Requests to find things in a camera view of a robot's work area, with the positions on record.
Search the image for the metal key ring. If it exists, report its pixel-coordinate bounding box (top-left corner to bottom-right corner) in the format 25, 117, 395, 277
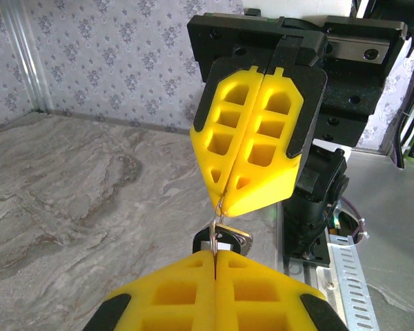
192, 192, 236, 258

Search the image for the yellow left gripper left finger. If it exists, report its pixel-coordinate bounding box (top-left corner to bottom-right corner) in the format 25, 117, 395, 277
84, 250, 217, 331

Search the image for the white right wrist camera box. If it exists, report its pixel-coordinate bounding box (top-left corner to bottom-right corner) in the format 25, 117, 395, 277
243, 0, 353, 17

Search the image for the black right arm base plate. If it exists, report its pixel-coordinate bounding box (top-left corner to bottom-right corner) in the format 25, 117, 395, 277
282, 203, 332, 268

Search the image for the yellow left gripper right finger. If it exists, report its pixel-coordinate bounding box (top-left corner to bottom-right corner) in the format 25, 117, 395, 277
213, 250, 349, 331

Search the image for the white slotted cable duct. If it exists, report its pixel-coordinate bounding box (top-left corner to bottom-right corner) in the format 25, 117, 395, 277
326, 234, 380, 331

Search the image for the grey metal plate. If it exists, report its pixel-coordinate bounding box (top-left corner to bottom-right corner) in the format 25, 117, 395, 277
337, 151, 414, 331

